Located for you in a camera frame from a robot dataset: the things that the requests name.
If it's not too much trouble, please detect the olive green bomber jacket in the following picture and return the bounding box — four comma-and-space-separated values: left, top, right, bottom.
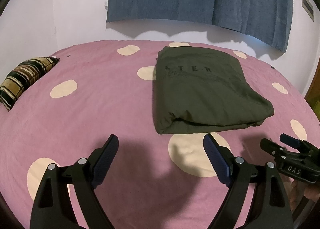
153, 47, 274, 134

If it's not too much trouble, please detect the person right hand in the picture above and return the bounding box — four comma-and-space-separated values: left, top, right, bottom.
284, 179, 319, 212

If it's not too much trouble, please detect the brown wooden door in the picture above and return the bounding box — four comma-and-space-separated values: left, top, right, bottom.
305, 68, 319, 119

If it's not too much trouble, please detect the pink polka dot bedsheet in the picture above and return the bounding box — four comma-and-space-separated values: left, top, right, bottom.
0, 40, 320, 229

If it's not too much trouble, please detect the plaid brown pillow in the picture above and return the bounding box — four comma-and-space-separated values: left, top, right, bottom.
1, 57, 60, 111

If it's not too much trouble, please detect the wall vent plate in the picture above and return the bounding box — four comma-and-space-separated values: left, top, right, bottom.
302, 0, 314, 21

